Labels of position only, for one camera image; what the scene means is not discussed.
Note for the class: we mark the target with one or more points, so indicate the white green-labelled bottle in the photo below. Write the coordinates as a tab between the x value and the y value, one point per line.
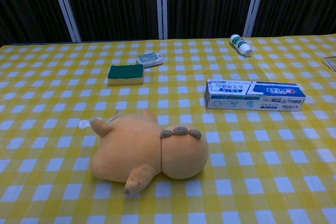
240	44

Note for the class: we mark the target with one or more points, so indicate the green yellow kitchen sponge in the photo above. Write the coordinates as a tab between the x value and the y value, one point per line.
125	72

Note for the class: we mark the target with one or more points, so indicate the black folding screen panel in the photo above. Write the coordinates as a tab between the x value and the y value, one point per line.
29	6
210	3
110	3
299	1

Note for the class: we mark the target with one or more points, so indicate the orange plush animal toy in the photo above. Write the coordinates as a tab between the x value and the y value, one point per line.
131	150

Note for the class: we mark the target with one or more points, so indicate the clear plastic badge holder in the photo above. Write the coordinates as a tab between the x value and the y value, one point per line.
331	62

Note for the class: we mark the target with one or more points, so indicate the white blue toothpaste box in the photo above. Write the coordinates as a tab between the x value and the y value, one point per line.
252	98

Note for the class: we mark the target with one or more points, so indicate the yellow white checkered tablecloth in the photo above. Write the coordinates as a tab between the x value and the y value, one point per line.
236	169

